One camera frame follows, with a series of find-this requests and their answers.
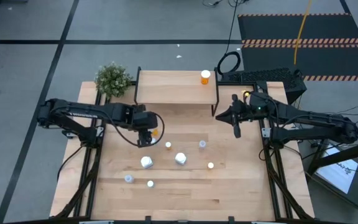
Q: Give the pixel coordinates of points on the wooden shelf black frame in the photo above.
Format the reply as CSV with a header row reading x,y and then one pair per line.
x,y
193,99

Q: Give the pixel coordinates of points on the black aluminium table frame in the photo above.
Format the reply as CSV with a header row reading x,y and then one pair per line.
x,y
241,83

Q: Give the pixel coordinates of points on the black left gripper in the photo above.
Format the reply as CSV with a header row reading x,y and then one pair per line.
x,y
145,119

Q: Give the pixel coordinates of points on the small orange pill bottle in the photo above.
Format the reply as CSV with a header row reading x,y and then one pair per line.
x,y
168,145
210,165

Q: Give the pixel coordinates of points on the green artificial plant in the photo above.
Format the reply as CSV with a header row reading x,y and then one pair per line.
x,y
113,80

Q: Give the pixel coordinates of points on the blue translucent pill bottle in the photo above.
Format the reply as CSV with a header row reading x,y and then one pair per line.
x,y
153,141
150,183

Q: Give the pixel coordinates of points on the white Melatonin supplement bottle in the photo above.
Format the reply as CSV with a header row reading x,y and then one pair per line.
x,y
146,162
180,158

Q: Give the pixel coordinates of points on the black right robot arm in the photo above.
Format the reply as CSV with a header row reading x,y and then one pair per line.
x,y
315,124

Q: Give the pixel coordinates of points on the black stand legs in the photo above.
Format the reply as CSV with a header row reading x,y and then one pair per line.
x,y
346,154

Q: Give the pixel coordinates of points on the large orange pill bottle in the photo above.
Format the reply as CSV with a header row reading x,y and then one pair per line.
x,y
155,132
205,74

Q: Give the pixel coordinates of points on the black hazard-striped floor mat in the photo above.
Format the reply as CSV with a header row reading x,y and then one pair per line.
x,y
322,28

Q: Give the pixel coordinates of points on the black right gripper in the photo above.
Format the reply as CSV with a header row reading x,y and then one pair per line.
x,y
250,112

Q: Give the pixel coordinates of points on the clear lilac pill bottle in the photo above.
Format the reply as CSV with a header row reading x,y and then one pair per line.
x,y
129,178
202,143

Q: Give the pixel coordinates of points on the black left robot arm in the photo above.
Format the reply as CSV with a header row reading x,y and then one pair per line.
x,y
82,110

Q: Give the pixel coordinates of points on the white paper sheet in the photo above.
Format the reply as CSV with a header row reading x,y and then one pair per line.
x,y
337,174

